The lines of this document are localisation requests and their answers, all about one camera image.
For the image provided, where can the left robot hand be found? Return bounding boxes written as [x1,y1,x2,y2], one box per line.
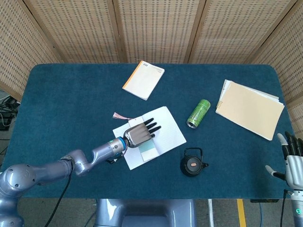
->
[123,117,162,148]

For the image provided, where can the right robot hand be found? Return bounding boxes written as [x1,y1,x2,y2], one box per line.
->
[265,131,303,191]

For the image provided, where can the blue and white tasselled bookmark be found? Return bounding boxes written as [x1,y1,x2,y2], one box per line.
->
[113,112,160,163]

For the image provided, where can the open lined notebook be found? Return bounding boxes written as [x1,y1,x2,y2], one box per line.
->
[112,106,187,171]

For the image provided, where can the closed orange-spined notebook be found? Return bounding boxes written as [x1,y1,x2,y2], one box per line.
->
[122,60,165,101]

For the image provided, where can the black teapot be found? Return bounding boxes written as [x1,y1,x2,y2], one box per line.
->
[180,147,209,177]

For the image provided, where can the green drink can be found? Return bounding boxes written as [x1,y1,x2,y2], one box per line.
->
[186,99,211,130]

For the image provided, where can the tan spiral notebook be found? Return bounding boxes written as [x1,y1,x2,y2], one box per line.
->
[215,79,285,140]

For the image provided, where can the blue felt table mat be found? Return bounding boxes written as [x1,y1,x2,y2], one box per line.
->
[0,63,303,200]

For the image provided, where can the grey robot torso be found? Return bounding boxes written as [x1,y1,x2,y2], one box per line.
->
[94,198,196,227]

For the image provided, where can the woven bamboo folding screen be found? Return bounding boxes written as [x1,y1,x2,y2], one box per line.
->
[0,0,303,152]

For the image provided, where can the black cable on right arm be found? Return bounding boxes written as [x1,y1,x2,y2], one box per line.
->
[280,189,293,227]

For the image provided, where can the cables and equipment pile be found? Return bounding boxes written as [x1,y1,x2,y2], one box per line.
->
[0,89,21,131]

